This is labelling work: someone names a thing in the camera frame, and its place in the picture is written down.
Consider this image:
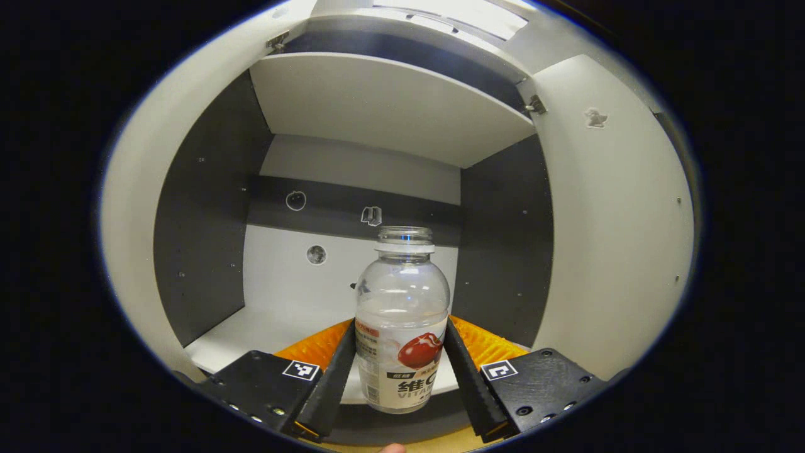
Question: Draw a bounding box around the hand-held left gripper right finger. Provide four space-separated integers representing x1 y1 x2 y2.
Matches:
444 315 620 443

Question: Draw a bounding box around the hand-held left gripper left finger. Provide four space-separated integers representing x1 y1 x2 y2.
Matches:
173 318 358 443

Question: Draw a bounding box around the clear bottle with red label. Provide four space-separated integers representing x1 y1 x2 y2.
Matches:
354 225 452 415

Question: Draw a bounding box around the white cabinet door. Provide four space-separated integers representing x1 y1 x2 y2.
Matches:
99 0 315 384
531 53 696 382

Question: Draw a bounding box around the white and grey cabinet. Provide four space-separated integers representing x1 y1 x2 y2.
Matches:
153 13 555 444

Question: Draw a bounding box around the white cabinet shelf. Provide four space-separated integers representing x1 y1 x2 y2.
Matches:
249 52 537 169
184 302 467 406

